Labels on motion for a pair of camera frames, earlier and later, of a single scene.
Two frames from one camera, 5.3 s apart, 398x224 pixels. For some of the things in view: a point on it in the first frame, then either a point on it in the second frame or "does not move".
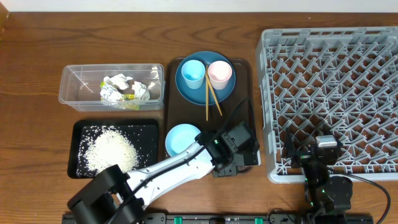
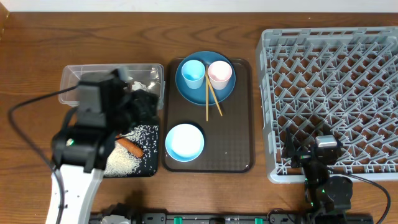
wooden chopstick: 206,88 does not move
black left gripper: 232,175 -> 143,101
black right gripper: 289,151 does not move
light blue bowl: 180,137 does not move
